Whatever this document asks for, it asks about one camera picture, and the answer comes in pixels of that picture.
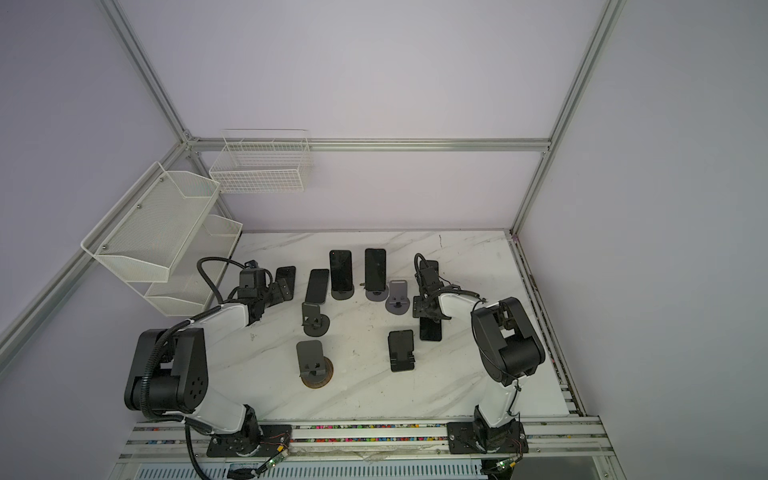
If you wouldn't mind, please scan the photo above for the aluminium frame back bar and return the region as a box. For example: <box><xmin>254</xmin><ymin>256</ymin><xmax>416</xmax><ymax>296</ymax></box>
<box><xmin>187</xmin><ymin>138</ymin><xmax>551</xmax><ymax>153</ymax></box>

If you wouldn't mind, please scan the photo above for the black round stand left middle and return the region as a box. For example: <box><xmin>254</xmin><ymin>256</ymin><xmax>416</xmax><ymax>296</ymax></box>
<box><xmin>302</xmin><ymin>302</ymin><xmax>330</xmax><ymax>338</ymax></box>

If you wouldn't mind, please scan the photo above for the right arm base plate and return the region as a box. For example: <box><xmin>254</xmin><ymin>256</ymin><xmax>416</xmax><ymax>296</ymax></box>
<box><xmin>447</xmin><ymin>420</ymin><xmax>529</xmax><ymax>455</ymax></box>

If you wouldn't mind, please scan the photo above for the left black corrugated cable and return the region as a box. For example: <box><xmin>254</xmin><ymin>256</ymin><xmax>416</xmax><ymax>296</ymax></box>
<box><xmin>139</xmin><ymin>256</ymin><xmax>247</xmax><ymax>415</ymax></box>

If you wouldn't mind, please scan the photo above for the aluminium mounting rail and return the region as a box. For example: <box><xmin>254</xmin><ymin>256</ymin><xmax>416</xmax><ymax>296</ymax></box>
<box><xmin>118</xmin><ymin>417</ymin><xmax>615</xmax><ymax>463</ymax></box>

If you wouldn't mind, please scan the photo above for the grey stand back centre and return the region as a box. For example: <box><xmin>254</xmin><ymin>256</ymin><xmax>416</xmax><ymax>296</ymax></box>
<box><xmin>360</xmin><ymin>283</ymin><xmax>389</xmax><ymax>302</ymax></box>

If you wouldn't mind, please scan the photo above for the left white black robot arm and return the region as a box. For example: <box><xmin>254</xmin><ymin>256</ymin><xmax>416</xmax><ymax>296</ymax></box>
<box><xmin>124</xmin><ymin>260</ymin><xmax>274</xmax><ymax>442</ymax></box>

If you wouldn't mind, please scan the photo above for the white wire basket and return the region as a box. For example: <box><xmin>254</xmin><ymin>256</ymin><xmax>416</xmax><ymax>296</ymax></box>
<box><xmin>209</xmin><ymin>129</ymin><xmax>313</xmax><ymax>194</ymax></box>

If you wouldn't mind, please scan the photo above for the white mesh shelf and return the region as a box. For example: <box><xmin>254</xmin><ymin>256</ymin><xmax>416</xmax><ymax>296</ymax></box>
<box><xmin>81</xmin><ymin>162</ymin><xmax>220</xmax><ymax>283</ymax></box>
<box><xmin>142</xmin><ymin>214</ymin><xmax>244</xmax><ymax>318</ymax></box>

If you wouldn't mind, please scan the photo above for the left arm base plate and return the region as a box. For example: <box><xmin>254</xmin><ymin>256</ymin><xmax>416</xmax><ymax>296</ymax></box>
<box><xmin>206</xmin><ymin>424</ymin><xmax>293</xmax><ymax>458</ymax></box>

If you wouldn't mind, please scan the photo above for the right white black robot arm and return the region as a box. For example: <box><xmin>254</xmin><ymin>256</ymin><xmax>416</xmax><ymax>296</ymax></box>
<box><xmin>412</xmin><ymin>254</ymin><xmax>546</xmax><ymax>453</ymax></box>

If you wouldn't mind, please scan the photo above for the black stand back left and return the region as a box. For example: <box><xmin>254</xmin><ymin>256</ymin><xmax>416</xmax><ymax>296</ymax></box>
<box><xmin>331</xmin><ymin>289</ymin><xmax>355</xmax><ymax>301</ymax></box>

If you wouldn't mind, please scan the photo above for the black phone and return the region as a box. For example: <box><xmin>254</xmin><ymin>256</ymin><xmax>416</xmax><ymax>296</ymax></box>
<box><xmin>426</xmin><ymin>260</ymin><xmax>439</xmax><ymax>277</ymax></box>
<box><xmin>305</xmin><ymin>269</ymin><xmax>330</xmax><ymax>305</ymax></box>
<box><xmin>364</xmin><ymin>248</ymin><xmax>387</xmax><ymax>293</ymax></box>
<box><xmin>419</xmin><ymin>318</ymin><xmax>443</xmax><ymax>342</ymax></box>
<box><xmin>329</xmin><ymin>250</ymin><xmax>354</xmax><ymax>294</ymax></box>
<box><xmin>275</xmin><ymin>266</ymin><xmax>296</xmax><ymax>301</ymax></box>

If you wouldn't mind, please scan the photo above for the black folding stand front right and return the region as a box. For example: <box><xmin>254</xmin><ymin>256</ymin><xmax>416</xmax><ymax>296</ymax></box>
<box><xmin>387</xmin><ymin>329</ymin><xmax>415</xmax><ymax>373</ymax></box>

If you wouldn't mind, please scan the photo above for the grey round stand back right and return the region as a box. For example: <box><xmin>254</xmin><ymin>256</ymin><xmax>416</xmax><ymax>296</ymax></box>
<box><xmin>385</xmin><ymin>280</ymin><xmax>410</xmax><ymax>315</ymax></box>

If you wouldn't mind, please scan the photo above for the upper white mesh shelf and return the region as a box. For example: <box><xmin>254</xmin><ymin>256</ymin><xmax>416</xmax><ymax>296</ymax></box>
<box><xmin>81</xmin><ymin>162</ymin><xmax>220</xmax><ymax>283</ymax></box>

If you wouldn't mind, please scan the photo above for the lower white mesh shelf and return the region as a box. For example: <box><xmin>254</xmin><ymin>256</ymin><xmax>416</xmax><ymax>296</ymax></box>
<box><xmin>142</xmin><ymin>214</ymin><xmax>244</xmax><ymax>318</ymax></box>

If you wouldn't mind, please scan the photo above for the wooden base phone stand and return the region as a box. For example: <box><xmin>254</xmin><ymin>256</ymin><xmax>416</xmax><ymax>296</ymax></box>
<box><xmin>296</xmin><ymin>340</ymin><xmax>334</xmax><ymax>389</ymax></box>

